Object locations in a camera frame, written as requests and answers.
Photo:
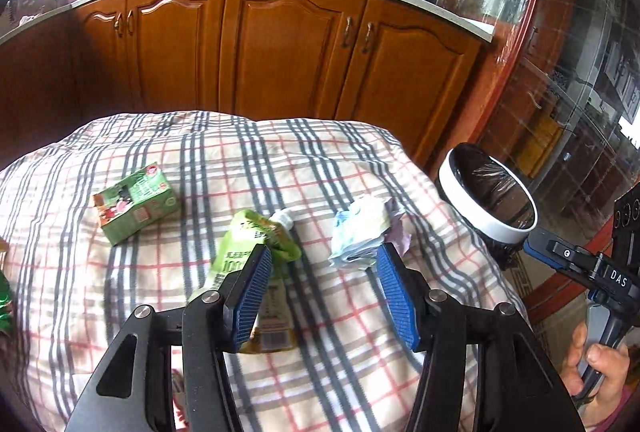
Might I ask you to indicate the green drink carton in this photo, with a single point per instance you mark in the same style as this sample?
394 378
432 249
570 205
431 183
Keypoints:
135 204

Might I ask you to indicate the blue white wrapper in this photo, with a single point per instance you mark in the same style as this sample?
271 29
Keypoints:
365 227

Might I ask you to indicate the person's right hand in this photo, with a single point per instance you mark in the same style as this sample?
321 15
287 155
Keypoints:
607 374

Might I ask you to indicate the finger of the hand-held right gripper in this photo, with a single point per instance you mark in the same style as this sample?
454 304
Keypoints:
570 254

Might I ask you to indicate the wooden lower cabinets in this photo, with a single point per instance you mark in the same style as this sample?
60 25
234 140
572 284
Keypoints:
280 51

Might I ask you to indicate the white bin with black liner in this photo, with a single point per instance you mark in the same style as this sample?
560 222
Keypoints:
490 202

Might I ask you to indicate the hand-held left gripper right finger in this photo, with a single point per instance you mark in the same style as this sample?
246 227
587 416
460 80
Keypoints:
397 302

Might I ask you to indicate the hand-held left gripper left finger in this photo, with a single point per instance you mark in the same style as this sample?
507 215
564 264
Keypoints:
247 297

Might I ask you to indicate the green spouted drink pouch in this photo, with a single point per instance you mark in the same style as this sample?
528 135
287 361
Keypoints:
240 232

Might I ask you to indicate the person's right forearm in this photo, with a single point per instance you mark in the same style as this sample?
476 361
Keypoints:
617 414

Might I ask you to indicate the red framed glass door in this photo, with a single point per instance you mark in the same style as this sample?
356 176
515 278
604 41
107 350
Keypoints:
580 61

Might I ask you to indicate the plaid tablecloth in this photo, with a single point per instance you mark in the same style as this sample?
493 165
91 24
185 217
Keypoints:
310 151

